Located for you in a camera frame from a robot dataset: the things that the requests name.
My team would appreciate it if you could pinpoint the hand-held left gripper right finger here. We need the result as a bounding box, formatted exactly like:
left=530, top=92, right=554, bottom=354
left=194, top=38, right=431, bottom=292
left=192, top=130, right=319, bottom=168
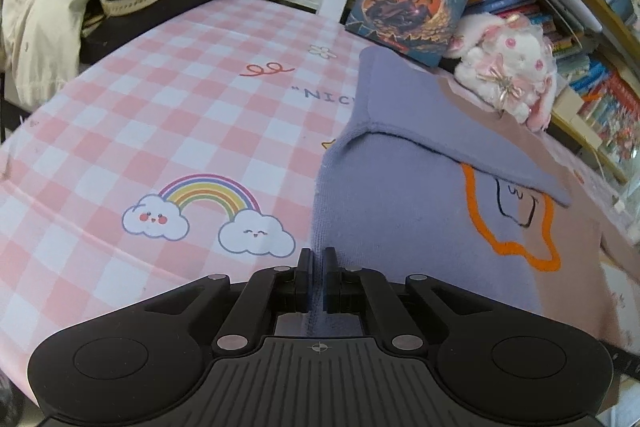
left=324, top=248, right=494, bottom=356

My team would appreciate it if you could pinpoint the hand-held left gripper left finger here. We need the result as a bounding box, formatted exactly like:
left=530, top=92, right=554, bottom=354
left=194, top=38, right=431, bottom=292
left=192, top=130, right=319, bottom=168
left=144, top=248, right=314, bottom=356

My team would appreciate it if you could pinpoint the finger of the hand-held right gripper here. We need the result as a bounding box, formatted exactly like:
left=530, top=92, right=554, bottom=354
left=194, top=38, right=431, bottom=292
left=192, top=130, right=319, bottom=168
left=597, top=337, right=640, bottom=381

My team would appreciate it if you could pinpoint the purple and brown sweater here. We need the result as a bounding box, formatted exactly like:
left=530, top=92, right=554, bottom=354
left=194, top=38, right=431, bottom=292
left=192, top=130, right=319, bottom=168
left=307, top=46, right=632, bottom=358

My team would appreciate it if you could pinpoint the pink checked table mat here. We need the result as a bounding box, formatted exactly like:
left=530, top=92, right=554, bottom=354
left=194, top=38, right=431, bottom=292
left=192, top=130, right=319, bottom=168
left=0, top=0, right=640, bottom=408

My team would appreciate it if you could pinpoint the row of colourful books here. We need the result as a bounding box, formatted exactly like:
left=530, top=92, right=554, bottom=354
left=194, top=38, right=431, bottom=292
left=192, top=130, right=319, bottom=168
left=465, top=0, right=640, bottom=170

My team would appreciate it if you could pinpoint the white pink plush bunny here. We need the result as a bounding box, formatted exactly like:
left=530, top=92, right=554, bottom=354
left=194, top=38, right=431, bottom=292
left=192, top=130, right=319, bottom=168
left=446, top=12, right=559, bottom=132

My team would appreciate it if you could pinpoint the cream cloth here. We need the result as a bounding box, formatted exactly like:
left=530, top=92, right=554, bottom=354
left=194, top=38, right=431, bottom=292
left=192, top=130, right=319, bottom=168
left=0, top=0, right=109, bottom=108

